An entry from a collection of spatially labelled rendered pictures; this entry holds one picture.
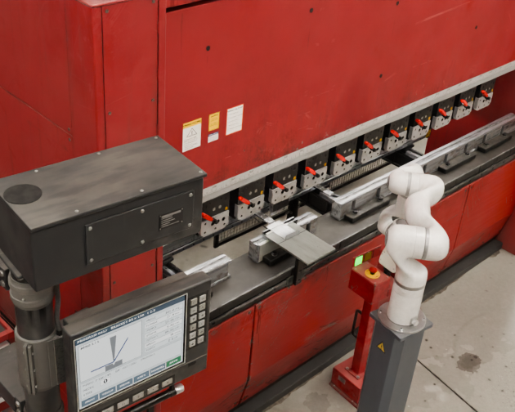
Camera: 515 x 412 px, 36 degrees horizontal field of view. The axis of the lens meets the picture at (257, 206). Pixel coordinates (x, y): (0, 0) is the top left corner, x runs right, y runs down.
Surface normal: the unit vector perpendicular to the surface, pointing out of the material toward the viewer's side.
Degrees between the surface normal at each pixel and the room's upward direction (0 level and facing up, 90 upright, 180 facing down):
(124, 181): 0
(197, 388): 90
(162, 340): 90
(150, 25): 90
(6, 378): 0
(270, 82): 90
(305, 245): 0
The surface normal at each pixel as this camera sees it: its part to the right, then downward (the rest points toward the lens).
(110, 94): 0.69, 0.44
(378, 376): -0.82, 0.25
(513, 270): 0.07, -0.84
